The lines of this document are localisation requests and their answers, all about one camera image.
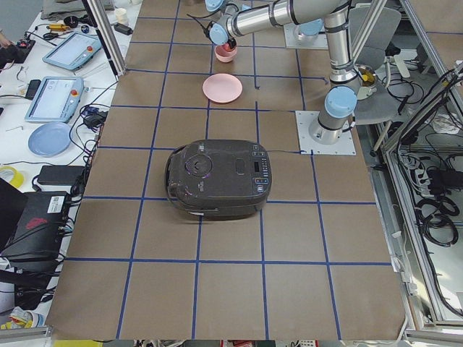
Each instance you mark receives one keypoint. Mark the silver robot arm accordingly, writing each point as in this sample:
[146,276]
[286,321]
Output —
[340,102]

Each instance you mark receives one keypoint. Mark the pink plate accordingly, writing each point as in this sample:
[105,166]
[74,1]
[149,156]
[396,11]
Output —
[222,88]

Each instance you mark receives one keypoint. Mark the pink bowl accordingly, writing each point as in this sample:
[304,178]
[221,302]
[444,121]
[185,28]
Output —
[223,55]

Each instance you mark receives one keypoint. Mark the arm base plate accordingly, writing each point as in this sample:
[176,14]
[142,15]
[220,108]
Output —
[316,140]
[310,35]

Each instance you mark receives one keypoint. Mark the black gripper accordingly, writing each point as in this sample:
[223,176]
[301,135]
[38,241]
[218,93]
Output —
[231,43]

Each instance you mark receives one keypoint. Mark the upper teach pendant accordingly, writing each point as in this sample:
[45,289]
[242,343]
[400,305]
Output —
[74,52]

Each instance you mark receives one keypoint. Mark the aluminium frame post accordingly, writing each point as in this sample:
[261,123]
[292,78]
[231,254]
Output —
[98,17]

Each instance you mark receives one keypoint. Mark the black power adapter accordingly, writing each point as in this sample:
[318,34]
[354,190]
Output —
[57,175]

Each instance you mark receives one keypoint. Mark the yellow bowl on chair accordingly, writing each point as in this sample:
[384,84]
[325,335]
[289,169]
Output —
[369,82]

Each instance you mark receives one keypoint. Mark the black computer box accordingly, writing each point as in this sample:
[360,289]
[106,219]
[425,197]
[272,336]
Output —
[32,226]

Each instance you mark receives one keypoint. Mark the dark grey rice cooker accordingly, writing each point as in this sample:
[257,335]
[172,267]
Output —
[219,178]

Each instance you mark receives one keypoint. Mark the red apple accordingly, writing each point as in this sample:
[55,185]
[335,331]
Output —
[227,47]

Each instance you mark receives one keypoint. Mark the blue plate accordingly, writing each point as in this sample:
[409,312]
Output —
[49,139]

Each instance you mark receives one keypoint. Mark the black smartphone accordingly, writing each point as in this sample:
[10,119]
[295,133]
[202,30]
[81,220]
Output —
[32,89]

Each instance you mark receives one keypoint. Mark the teach pendant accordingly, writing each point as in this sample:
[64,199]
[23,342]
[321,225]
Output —
[74,52]
[57,99]

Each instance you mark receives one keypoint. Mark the lower teach pendant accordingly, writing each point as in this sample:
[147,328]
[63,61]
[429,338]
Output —
[57,99]

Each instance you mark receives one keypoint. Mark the grey office chair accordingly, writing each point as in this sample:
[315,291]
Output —
[375,105]

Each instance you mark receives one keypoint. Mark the yellow tape roll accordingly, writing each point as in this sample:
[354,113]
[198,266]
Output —
[12,176]

